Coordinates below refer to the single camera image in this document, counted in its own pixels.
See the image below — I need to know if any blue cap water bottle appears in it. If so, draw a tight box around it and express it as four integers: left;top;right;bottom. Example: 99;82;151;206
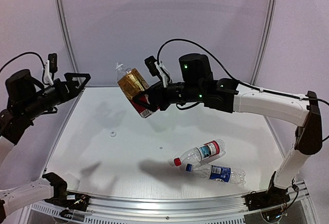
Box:
182;163;246;185

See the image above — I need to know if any aluminium wall post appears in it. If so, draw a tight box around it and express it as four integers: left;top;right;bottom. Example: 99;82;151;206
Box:
54;0;80;73
250;0;277;85

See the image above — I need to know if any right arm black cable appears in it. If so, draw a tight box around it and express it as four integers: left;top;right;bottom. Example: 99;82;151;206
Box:
156;38;329;142

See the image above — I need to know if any left aluminium wall post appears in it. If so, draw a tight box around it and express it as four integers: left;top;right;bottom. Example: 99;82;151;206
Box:
54;0;80;73

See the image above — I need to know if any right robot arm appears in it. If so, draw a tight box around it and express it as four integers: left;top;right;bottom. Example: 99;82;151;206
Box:
133;53;323;190

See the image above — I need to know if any aluminium front rail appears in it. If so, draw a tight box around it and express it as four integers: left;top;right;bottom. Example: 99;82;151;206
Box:
19;181;318;223

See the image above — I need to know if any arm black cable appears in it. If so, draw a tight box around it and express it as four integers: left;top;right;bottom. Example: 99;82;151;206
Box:
0;51;47;73
156;38;329;142

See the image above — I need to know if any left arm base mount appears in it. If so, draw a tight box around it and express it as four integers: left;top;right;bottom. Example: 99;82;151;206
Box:
42;172;90;219

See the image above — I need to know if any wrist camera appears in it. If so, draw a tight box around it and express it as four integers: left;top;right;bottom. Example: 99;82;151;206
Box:
144;56;172;88
42;53;58;86

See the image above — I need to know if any red cap water bottle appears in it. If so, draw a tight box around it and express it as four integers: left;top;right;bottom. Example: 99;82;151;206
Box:
169;139;226;167

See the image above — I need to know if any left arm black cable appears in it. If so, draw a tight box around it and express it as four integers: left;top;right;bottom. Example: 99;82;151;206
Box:
0;51;47;73

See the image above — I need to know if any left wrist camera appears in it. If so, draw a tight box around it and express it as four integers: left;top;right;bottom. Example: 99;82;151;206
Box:
42;53;58;86

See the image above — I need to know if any gold label drink bottle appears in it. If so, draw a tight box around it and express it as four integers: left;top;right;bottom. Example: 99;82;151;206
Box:
115;62;153;118

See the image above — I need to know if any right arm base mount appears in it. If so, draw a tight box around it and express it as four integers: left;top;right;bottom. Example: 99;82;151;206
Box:
243;180;299;223

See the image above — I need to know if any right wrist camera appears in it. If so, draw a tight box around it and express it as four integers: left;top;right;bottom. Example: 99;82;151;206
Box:
144;56;172;88

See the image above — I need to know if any right aluminium wall post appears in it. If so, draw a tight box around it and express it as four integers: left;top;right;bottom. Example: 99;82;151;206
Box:
250;0;277;85

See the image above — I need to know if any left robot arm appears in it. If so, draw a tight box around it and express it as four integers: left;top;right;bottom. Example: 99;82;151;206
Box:
1;69;91;221

